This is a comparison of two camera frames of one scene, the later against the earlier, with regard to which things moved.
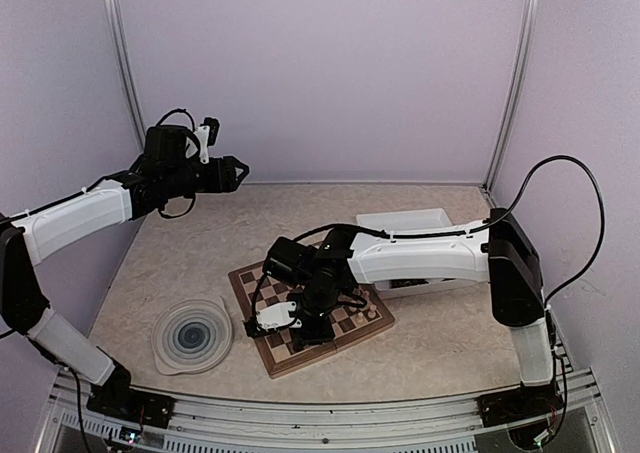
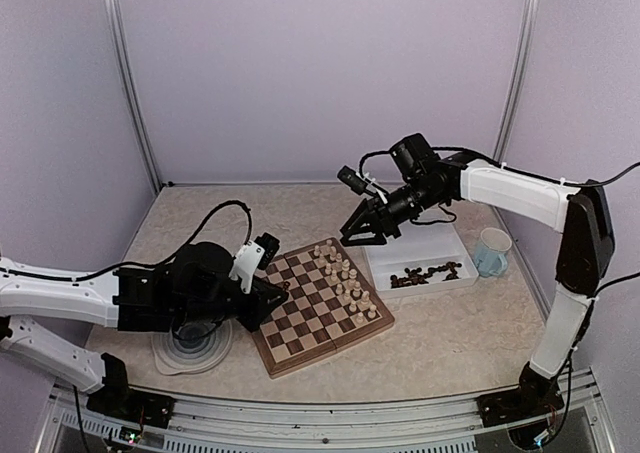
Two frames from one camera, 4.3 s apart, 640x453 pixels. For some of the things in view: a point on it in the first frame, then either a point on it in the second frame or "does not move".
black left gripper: [225, 172] to [263, 292]
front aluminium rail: [205, 423] does not move
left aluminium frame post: [110, 8] does not move
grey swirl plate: [192, 336] does not move
